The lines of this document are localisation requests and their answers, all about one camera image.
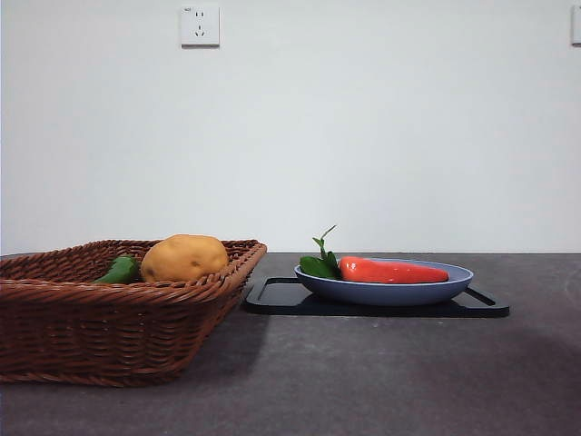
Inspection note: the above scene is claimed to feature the brown woven wicker basket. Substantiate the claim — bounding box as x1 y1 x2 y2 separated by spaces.
0 238 269 389

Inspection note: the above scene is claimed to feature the light blue plate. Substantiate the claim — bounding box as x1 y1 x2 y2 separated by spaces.
293 258 476 307

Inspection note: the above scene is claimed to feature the orange carrot with green leaves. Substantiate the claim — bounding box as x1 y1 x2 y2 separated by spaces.
299 224 450 285

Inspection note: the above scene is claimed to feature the black flat tray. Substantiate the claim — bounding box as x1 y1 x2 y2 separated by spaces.
244 275 511 319

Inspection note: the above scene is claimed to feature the yellow-brown potato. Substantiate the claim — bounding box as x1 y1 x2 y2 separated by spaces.
139 233 231 283

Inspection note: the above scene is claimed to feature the white wall socket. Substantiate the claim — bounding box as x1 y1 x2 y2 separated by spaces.
181 2 222 47

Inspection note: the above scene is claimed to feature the green pepper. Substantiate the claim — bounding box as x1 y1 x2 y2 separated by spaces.
93 254 142 284

